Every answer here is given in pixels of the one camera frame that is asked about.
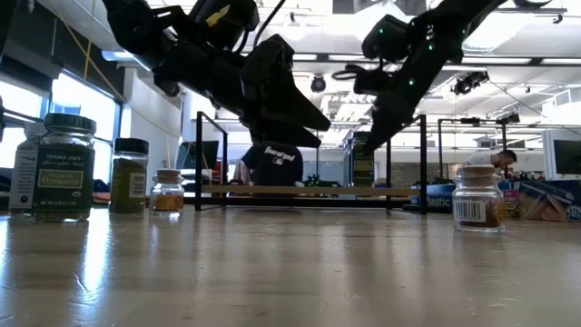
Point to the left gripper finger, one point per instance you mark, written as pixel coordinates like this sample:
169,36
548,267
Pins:
299,111
281,135

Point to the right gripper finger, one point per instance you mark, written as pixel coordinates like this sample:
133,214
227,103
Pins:
388,125

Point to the small glass jar cork lid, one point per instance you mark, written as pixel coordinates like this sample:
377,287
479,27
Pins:
479,204
167,195

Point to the green herb jar black lid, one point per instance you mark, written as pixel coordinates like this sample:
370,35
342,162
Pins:
129,181

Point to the bagel seasoning jar white lid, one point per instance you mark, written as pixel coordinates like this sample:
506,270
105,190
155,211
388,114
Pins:
22,177

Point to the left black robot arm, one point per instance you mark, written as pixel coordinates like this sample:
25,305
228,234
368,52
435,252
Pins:
181,59

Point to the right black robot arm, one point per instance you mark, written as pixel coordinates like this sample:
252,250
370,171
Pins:
454,18

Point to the person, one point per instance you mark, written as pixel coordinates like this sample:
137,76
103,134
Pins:
495,158
272,165

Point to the yellow tag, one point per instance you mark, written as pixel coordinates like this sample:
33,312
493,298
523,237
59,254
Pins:
218,15

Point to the black computer monitor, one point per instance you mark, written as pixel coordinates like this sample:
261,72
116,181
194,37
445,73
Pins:
197,154

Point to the blue plastic wrap box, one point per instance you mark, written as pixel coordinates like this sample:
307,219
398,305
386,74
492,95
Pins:
544,200

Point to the white framed display screen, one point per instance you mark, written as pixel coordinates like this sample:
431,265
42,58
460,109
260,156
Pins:
567,156

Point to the red paper pad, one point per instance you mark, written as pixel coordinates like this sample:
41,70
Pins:
102,198

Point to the wooden shelf black metal frame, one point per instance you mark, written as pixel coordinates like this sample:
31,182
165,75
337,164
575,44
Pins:
308,191

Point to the black ceiling camera cluster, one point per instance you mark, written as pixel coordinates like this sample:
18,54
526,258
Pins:
469,82

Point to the black background gantry frame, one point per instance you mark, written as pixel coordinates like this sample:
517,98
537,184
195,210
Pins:
472,121

